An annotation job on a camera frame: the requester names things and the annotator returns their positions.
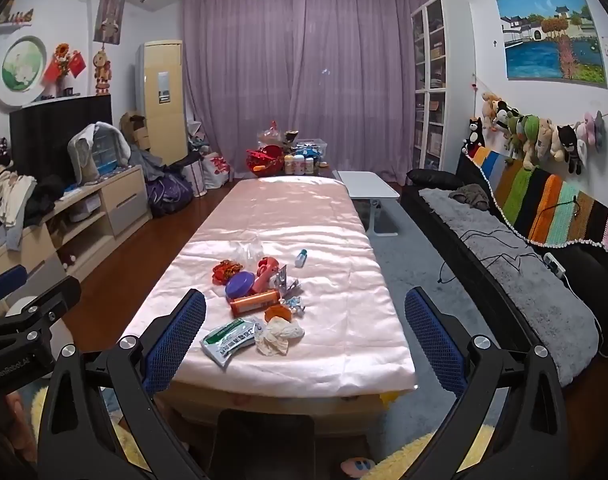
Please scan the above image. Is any grey white garment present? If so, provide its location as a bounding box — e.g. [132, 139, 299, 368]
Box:
[68, 121, 132, 186]

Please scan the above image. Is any white woven bag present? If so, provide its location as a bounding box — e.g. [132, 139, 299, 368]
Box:
[184, 155, 207, 198]

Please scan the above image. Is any white power strip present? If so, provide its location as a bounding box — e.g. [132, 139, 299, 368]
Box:
[542, 252, 567, 281]

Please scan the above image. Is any row of stuffed toys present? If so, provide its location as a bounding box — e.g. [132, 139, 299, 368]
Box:
[481, 91, 608, 176]

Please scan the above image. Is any black cushion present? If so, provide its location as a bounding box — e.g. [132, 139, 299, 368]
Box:
[406, 167, 464, 191]

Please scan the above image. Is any clear plastic bag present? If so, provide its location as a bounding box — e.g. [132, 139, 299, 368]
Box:
[229, 239, 265, 263]

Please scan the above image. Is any grey cloth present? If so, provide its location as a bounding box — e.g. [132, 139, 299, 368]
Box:
[126, 147, 169, 181]

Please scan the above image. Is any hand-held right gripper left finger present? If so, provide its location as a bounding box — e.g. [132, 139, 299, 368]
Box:
[36, 288, 207, 480]

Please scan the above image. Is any white side table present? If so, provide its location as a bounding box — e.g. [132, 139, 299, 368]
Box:
[337, 171, 401, 237]

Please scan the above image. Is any dark crumpled cloth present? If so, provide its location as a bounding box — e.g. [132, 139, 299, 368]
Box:
[449, 185, 492, 210]

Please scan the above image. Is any green white packet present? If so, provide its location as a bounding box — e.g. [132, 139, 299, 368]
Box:
[200, 316, 265, 368]

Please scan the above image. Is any pile of clothes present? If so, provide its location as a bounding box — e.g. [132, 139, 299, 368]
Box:
[0, 135, 67, 251]

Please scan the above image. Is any white red shopping bag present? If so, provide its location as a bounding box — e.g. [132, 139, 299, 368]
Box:
[201, 152, 235, 191]

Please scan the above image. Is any pink plush slipper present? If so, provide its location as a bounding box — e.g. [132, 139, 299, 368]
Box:
[341, 456, 381, 477]

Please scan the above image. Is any orange tube bottle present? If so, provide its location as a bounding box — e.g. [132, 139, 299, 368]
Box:
[228, 290, 281, 317]

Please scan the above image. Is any purple round lid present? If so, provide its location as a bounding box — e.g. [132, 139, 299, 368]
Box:
[225, 271, 257, 300]

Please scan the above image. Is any cardboard box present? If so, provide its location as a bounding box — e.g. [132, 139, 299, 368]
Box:
[120, 111, 152, 151]

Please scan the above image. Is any purple curtain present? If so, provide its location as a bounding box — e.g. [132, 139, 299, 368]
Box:
[180, 0, 427, 183]

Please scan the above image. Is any orange plastic wrapper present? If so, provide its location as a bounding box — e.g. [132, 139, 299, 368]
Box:
[212, 260, 245, 286]

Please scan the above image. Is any striped crochet blanket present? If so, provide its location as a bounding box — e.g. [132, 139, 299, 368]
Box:
[471, 146, 608, 253]

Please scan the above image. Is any landscape wall painting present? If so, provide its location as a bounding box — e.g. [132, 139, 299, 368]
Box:
[496, 0, 608, 90]

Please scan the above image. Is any silver foil blister pack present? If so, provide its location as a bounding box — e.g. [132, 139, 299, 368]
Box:
[274, 265, 305, 297]

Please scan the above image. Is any purple bag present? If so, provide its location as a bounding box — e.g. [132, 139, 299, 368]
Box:
[145, 167, 195, 218]

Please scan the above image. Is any white paper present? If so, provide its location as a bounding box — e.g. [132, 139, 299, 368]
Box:
[255, 317, 305, 357]

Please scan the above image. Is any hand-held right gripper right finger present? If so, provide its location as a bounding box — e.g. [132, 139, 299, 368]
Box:
[404, 287, 569, 480]

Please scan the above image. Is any cream standing air conditioner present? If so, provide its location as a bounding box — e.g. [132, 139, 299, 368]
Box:
[135, 40, 189, 167]

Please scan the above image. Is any grey carpet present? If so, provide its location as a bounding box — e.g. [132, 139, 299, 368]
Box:
[369, 200, 514, 461]

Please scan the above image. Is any red basket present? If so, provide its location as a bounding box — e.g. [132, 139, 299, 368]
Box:
[246, 145, 285, 177]

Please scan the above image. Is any hanging scroll poster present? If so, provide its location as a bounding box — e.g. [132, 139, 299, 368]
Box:
[93, 0, 126, 46]

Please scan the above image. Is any pink satin tablecloth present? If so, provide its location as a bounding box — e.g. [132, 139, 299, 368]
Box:
[121, 176, 417, 398]

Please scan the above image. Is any hanging wooden ornament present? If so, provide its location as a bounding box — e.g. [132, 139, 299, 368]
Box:
[93, 45, 113, 96]

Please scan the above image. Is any clear storage box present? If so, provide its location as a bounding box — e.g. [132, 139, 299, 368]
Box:
[289, 137, 329, 161]

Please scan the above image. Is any white glass-door bookcase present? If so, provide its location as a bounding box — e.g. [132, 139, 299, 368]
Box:
[410, 0, 477, 173]

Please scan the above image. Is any black white cat plush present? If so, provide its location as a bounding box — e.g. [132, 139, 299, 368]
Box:
[461, 116, 486, 158]

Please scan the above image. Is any wall shelf with figurines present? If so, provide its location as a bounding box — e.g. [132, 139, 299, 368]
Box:
[0, 7, 35, 28]

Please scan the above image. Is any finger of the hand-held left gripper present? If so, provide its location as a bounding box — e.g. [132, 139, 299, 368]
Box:
[0, 276, 82, 356]
[0, 264, 29, 307]

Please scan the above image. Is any round wall picture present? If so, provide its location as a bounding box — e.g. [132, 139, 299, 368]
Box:
[0, 36, 49, 111]

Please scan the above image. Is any pink plastic toy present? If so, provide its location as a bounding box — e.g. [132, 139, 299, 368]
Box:
[254, 256, 281, 295]

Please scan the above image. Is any black television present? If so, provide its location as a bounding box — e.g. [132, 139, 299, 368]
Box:
[9, 94, 114, 186]

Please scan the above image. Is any grey fluffy blanket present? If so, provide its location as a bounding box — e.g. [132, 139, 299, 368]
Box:
[418, 187, 600, 386]

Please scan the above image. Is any black cable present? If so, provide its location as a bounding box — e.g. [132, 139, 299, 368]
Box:
[438, 200, 584, 286]

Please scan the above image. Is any beige television cabinet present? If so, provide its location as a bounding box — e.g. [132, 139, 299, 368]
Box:
[0, 165, 153, 286]

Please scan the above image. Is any black sofa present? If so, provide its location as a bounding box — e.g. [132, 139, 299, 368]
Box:
[400, 152, 608, 386]

